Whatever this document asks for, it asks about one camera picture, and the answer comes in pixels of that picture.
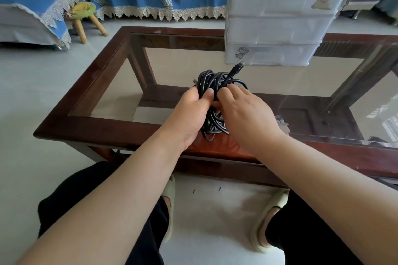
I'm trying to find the person's left leg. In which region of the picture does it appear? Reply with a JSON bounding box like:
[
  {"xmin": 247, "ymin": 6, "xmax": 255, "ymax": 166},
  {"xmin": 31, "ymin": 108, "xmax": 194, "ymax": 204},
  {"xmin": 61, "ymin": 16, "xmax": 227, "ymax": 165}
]
[{"xmin": 37, "ymin": 161, "xmax": 170, "ymax": 265}]

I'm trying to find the person's right leg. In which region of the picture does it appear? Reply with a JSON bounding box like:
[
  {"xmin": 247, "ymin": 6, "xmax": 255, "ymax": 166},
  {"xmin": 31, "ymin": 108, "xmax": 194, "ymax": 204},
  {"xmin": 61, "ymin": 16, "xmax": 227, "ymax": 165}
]
[{"xmin": 264, "ymin": 189, "xmax": 364, "ymax": 265}]

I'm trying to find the person's right forearm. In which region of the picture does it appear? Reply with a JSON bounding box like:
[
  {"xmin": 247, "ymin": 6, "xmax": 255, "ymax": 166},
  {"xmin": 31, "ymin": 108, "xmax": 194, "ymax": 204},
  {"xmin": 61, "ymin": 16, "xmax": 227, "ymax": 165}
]
[{"xmin": 249, "ymin": 134, "xmax": 398, "ymax": 265}]

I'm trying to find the cream right slipper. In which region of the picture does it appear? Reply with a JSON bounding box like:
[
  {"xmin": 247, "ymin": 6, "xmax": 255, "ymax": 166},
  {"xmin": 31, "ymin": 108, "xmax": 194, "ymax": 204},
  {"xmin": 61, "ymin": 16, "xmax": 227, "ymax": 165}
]
[{"xmin": 251, "ymin": 188, "xmax": 290, "ymax": 254}]

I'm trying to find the person's leg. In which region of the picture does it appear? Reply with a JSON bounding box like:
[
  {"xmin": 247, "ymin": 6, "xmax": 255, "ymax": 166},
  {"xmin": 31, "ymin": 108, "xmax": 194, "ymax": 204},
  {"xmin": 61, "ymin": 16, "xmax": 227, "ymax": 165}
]
[
  {"xmin": 264, "ymin": 189, "xmax": 364, "ymax": 265},
  {"xmin": 37, "ymin": 161, "xmax": 170, "ymax": 265}
]

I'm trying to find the black cable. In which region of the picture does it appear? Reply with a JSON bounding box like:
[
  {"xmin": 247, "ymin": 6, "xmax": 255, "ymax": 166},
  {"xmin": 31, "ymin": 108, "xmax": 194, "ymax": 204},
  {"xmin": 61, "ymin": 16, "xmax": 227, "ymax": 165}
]
[{"xmin": 193, "ymin": 64, "xmax": 249, "ymax": 142}]

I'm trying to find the person's left forearm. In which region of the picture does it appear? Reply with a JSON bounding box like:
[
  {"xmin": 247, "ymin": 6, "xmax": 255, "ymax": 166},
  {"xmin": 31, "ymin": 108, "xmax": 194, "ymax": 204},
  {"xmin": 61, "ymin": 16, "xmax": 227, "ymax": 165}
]
[{"xmin": 17, "ymin": 126, "xmax": 187, "ymax": 265}]

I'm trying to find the person's left hand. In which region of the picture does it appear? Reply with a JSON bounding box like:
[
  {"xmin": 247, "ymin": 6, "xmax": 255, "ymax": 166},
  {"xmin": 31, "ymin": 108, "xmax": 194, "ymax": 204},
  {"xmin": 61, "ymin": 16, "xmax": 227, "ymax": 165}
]
[{"xmin": 159, "ymin": 87, "xmax": 215, "ymax": 151}]

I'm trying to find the cream left slipper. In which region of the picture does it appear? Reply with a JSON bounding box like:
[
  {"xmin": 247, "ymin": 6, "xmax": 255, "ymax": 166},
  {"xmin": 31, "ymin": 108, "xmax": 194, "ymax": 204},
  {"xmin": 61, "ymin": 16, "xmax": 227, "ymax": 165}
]
[{"xmin": 161, "ymin": 174, "xmax": 176, "ymax": 243}]

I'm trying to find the wooden glass-top coffee table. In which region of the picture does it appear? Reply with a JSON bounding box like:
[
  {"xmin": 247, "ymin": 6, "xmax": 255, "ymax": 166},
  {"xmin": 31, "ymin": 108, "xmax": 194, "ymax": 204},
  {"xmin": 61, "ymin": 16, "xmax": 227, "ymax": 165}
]
[{"xmin": 33, "ymin": 26, "xmax": 398, "ymax": 188}]

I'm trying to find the cream slipper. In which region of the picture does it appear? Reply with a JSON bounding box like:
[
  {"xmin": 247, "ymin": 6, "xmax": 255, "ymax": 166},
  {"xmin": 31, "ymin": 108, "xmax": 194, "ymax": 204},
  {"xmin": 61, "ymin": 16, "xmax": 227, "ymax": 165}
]
[
  {"xmin": 161, "ymin": 174, "xmax": 176, "ymax": 243},
  {"xmin": 251, "ymin": 188, "xmax": 290, "ymax": 254}
]

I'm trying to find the person's right hand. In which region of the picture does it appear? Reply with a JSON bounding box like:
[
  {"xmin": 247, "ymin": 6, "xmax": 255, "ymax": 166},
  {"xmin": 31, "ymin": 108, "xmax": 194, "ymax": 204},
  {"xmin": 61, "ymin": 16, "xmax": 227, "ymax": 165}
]
[{"xmin": 212, "ymin": 84, "xmax": 288, "ymax": 158}]

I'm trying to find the white plastic drawer cabinet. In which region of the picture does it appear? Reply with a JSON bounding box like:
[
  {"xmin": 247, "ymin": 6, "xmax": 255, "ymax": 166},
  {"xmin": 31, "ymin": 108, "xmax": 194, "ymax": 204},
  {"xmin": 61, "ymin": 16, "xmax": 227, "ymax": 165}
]
[{"xmin": 224, "ymin": 0, "xmax": 365, "ymax": 67}]

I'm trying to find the blue covered sofa chaise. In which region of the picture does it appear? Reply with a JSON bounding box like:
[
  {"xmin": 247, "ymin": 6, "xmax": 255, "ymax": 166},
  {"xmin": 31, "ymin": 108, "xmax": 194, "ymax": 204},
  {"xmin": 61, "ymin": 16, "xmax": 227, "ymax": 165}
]
[{"xmin": 0, "ymin": 0, "xmax": 91, "ymax": 50}]

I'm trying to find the small green wooden stool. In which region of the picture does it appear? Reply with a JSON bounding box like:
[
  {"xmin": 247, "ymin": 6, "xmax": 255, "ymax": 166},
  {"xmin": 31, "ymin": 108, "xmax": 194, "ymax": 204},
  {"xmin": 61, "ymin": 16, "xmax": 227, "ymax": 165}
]
[{"xmin": 64, "ymin": 1, "xmax": 109, "ymax": 45}]

